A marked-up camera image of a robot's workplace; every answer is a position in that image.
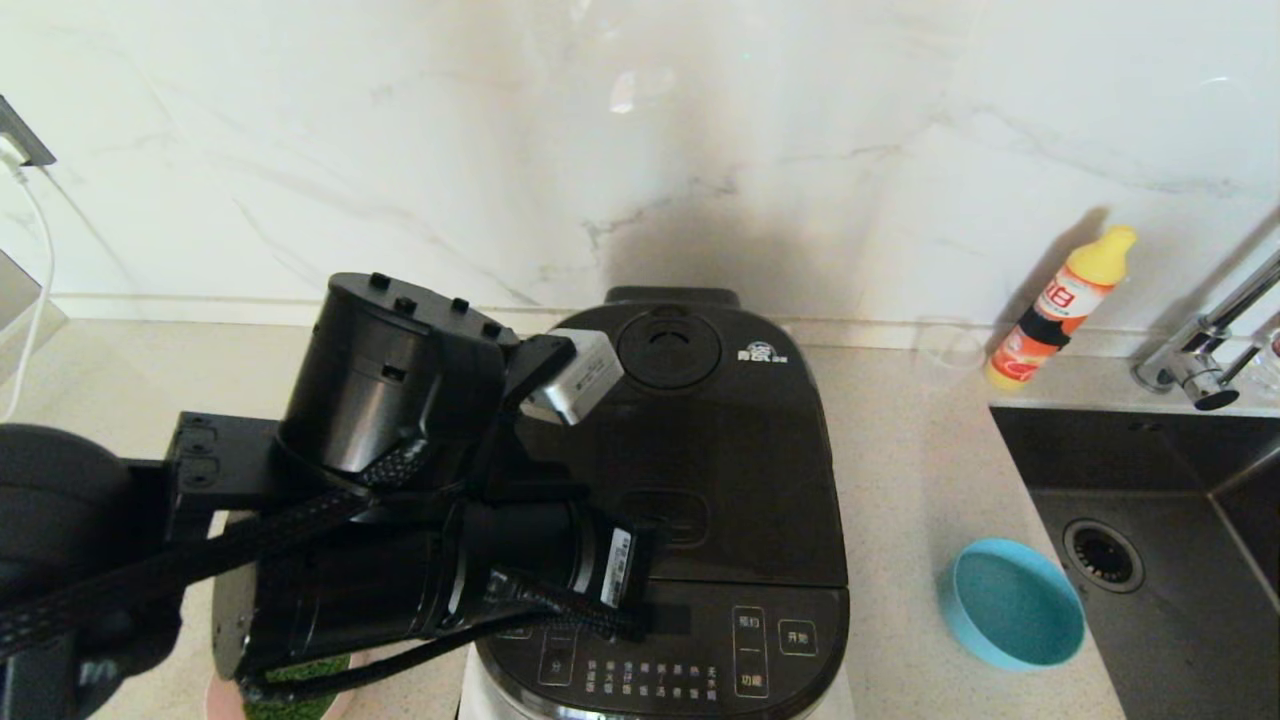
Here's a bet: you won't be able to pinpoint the black rice cooker lid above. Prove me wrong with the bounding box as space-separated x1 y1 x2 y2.
480 285 851 591

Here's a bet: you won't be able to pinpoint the green pellets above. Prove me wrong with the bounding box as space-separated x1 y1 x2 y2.
245 655 351 720

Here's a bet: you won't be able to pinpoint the pink bowl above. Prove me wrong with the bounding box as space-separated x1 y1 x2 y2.
205 650 371 720

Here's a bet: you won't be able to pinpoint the light blue bowl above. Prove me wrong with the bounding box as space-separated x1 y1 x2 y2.
937 538 1087 671

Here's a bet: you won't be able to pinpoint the clear plastic cup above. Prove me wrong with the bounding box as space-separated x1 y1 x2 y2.
915 317 988 393

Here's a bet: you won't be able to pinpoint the round sink drain strainer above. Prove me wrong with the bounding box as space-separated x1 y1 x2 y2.
1062 518 1146 595

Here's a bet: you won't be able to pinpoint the orange bottle with yellow cap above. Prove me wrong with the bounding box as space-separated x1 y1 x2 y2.
984 225 1139 391

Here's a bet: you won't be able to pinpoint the grey metal container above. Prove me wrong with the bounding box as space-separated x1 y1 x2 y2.
0 250 69 386

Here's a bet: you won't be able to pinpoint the stainless steel sink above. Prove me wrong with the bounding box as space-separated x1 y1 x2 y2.
990 405 1280 720

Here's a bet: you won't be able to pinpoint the chrome faucet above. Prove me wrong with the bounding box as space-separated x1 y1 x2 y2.
1132 250 1280 412

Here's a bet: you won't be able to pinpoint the black smooth arm cable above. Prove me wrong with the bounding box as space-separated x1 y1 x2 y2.
238 568 646 703

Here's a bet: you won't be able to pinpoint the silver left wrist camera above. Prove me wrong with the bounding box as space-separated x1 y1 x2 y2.
520 328 627 427

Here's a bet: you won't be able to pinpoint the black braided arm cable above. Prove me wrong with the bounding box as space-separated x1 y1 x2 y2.
0 440 433 661

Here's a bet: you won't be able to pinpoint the white power cable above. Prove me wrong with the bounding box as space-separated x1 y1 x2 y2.
0 135 56 421

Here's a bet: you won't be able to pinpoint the grey wall socket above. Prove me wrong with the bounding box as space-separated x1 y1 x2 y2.
0 95 56 169

